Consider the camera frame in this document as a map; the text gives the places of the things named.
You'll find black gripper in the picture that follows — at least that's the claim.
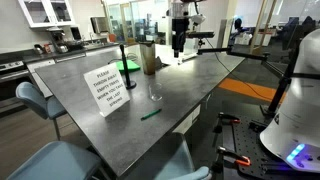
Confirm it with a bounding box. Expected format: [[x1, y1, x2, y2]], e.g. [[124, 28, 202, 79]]
[[172, 18, 189, 58]]

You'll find green pen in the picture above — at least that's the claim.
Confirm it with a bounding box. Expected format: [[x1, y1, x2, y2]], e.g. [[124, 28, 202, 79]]
[[141, 109, 162, 120]]

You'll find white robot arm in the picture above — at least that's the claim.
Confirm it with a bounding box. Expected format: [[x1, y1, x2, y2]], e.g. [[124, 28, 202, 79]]
[[167, 0, 206, 58]]

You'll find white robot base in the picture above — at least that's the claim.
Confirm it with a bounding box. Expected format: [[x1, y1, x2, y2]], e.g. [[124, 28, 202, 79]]
[[259, 29, 320, 173]]

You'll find clear drinking glass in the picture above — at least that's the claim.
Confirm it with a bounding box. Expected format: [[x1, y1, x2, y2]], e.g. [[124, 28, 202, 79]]
[[149, 83, 162, 101]]

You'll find tall brown metal container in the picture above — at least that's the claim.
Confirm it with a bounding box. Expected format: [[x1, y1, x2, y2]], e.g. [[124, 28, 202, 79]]
[[139, 41, 155, 75]]

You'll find green flat tray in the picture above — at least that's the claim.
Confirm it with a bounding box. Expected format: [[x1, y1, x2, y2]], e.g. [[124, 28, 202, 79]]
[[116, 60, 140, 73]]

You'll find paper towel dispenser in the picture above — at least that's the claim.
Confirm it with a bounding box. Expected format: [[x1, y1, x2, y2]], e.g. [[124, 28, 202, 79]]
[[90, 17, 109, 34]]

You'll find white printed sign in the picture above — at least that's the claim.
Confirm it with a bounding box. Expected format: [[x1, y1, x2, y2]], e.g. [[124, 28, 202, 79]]
[[84, 63, 130, 117]]

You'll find orange clamp far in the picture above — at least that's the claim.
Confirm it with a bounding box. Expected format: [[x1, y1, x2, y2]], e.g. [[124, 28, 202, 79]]
[[212, 112, 241, 146]]

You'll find orange clamp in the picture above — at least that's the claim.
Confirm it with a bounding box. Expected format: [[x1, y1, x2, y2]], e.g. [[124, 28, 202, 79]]
[[212, 112, 241, 146], [216, 146, 251, 167]]

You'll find coffee machine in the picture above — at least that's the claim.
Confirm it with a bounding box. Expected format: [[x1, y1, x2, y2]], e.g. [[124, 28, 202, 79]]
[[47, 27, 68, 53]]

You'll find blue chair front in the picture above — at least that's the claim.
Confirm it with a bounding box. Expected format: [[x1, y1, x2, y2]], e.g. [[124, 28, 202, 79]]
[[124, 133, 212, 180]]

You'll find blue chair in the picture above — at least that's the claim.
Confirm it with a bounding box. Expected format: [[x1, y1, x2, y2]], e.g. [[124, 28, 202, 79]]
[[15, 82, 67, 140], [124, 133, 212, 180], [7, 141, 101, 180]]

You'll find orange clamp near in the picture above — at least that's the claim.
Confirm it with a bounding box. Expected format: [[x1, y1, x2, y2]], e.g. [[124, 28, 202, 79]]
[[216, 146, 251, 167]]

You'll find blue chair far left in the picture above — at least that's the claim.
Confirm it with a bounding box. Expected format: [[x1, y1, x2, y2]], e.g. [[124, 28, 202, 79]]
[[15, 82, 67, 140]]

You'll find black perforated mounting board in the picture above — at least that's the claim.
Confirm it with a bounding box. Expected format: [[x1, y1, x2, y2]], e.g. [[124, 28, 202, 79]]
[[222, 116, 320, 180]]

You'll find stainless oven range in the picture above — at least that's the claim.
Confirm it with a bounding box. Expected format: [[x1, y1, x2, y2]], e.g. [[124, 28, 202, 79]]
[[0, 61, 31, 117]]

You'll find blue chair near left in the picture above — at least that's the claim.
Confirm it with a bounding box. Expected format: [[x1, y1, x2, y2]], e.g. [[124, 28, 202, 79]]
[[7, 141, 101, 180]]

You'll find black post stand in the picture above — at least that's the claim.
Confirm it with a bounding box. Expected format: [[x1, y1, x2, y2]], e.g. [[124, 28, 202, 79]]
[[119, 44, 136, 90]]

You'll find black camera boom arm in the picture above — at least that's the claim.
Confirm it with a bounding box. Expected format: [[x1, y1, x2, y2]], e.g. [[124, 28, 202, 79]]
[[196, 46, 294, 116]]

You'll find white wall cabinet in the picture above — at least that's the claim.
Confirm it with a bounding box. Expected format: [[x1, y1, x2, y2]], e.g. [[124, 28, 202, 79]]
[[18, 0, 75, 28]]

